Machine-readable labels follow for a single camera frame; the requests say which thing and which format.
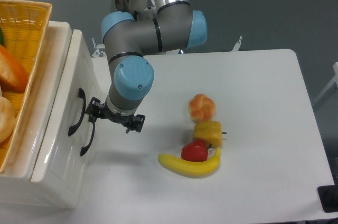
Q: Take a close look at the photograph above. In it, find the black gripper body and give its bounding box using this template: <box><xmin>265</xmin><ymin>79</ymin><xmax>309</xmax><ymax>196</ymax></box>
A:
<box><xmin>101</xmin><ymin>99</ymin><xmax>137</xmax><ymax>126</ymax></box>

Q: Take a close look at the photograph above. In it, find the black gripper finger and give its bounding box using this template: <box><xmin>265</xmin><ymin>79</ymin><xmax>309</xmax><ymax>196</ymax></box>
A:
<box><xmin>84</xmin><ymin>97</ymin><xmax>106</xmax><ymax>123</ymax></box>
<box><xmin>125</xmin><ymin>114</ymin><xmax>146</xmax><ymax>133</ymax></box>

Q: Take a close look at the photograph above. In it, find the white drawer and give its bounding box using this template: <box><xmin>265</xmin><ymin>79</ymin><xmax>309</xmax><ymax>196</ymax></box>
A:
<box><xmin>31</xmin><ymin>30</ymin><xmax>101</xmax><ymax>208</ymax></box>

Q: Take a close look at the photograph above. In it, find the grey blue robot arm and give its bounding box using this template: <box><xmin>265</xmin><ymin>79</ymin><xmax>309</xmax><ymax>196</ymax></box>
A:
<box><xmin>86</xmin><ymin>0</ymin><xmax>208</xmax><ymax>132</ymax></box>

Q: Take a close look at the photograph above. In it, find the white drawer cabinet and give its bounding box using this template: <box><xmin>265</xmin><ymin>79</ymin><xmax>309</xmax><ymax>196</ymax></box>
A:
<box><xmin>0</xmin><ymin>21</ymin><xmax>88</xmax><ymax>211</ymax></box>

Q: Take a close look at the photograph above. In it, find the red bell pepper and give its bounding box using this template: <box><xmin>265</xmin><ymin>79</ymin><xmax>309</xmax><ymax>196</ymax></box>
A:
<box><xmin>181</xmin><ymin>140</ymin><xmax>213</xmax><ymax>162</ymax></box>

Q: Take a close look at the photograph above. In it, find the orange knotted bread roll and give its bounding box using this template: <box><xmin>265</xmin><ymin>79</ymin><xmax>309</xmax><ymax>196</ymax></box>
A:
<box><xmin>188</xmin><ymin>94</ymin><xmax>216</xmax><ymax>123</ymax></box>

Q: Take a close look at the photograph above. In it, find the yellow banana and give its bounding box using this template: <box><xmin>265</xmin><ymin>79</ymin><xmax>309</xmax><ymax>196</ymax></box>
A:
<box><xmin>157</xmin><ymin>147</ymin><xmax>221</xmax><ymax>178</ymax></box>

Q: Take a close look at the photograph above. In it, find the yellow corn cob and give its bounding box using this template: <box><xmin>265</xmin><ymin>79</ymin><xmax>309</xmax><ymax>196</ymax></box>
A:
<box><xmin>193</xmin><ymin>121</ymin><xmax>225</xmax><ymax>147</ymax></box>

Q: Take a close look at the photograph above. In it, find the round pale bun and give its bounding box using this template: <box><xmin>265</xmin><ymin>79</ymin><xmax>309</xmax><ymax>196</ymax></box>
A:
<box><xmin>0</xmin><ymin>96</ymin><xmax>16</xmax><ymax>143</ymax></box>

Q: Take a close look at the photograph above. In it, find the orange bread loaf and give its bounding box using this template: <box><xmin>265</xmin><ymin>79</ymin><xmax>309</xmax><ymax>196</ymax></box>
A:
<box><xmin>1</xmin><ymin>46</ymin><xmax>29</xmax><ymax>92</ymax></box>

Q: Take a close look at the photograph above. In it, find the yellow woven basket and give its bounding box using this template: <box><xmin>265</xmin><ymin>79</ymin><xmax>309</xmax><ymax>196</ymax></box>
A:
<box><xmin>1</xmin><ymin>0</ymin><xmax>52</xmax><ymax>172</ymax></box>

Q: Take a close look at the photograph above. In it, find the green item in basket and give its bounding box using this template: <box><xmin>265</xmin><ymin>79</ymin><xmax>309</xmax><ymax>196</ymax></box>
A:
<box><xmin>0</xmin><ymin>28</ymin><xmax>5</xmax><ymax>46</ymax></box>

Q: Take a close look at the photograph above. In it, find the black device at edge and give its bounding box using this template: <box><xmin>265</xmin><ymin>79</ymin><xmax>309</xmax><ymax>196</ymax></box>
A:
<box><xmin>317</xmin><ymin>185</ymin><xmax>337</xmax><ymax>213</ymax></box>

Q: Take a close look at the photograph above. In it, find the black top drawer handle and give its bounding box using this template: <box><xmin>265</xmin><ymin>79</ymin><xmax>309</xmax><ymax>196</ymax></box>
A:
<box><xmin>68</xmin><ymin>88</ymin><xmax>86</xmax><ymax>137</ymax></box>

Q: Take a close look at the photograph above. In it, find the black drawer handle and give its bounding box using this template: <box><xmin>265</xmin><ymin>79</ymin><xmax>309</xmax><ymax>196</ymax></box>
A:
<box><xmin>68</xmin><ymin>88</ymin><xmax>86</xmax><ymax>137</ymax></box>
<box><xmin>80</xmin><ymin>122</ymin><xmax>96</xmax><ymax>156</ymax></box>

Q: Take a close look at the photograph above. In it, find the black lower drawer handle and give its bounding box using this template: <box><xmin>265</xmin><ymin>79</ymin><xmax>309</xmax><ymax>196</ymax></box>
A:
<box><xmin>80</xmin><ymin>122</ymin><xmax>96</xmax><ymax>156</ymax></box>

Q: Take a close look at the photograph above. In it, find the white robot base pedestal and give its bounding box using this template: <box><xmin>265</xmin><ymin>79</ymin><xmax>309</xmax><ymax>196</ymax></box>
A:
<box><xmin>115</xmin><ymin>0</ymin><xmax>157</xmax><ymax>21</ymax></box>

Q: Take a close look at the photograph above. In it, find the white bracket behind table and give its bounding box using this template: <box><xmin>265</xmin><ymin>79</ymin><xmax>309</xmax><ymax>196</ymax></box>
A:
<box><xmin>232</xmin><ymin>35</ymin><xmax>243</xmax><ymax>52</ymax></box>

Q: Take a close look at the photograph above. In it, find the white frame at right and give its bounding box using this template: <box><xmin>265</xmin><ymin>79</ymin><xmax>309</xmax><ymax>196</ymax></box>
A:
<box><xmin>312</xmin><ymin>62</ymin><xmax>337</xmax><ymax>111</ymax></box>

